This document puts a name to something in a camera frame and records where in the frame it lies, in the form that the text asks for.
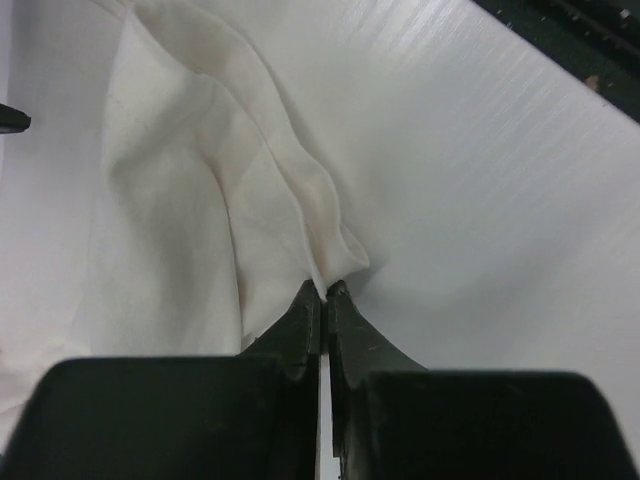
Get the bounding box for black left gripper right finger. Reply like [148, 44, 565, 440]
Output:
[325, 282, 639, 479]

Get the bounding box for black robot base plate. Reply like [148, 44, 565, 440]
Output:
[477, 0, 639, 122]

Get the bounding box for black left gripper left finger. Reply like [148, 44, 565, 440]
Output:
[1, 282, 321, 479]

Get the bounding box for white and green t-shirt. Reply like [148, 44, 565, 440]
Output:
[1, 1, 369, 432]

